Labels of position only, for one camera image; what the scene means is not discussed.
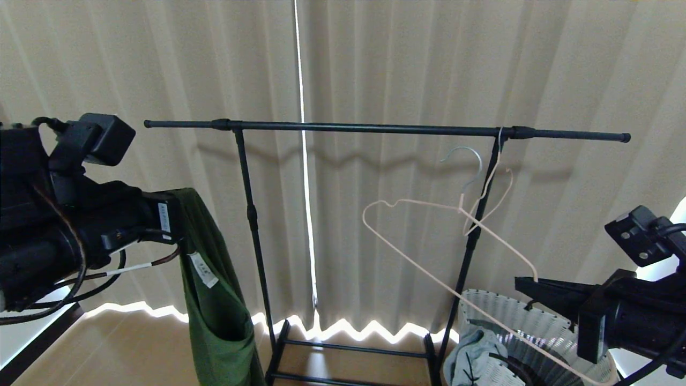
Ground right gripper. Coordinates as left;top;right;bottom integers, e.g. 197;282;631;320
578;268;686;377

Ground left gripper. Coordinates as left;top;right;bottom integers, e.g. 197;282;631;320
70;181;185;268

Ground green printed t-shirt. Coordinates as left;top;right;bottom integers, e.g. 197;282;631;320
171;188;266;386

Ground pink clothes hanger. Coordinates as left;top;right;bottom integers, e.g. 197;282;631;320
362;146;618;384
462;129;515;237

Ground white laundry basket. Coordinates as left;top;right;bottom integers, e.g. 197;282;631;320
444;289;618;386

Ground black clothes rack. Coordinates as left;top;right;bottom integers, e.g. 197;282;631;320
144;118;632;386

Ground pale grey shorts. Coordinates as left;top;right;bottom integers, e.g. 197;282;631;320
444;324;502;386

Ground beige curtain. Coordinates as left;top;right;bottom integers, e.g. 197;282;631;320
0;0;686;345

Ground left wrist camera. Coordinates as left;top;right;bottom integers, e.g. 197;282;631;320
48;113;137;189

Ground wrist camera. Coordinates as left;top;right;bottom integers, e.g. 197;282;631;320
48;113;137;189
605;205;686;268

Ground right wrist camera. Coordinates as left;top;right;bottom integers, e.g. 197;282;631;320
605;205;686;268

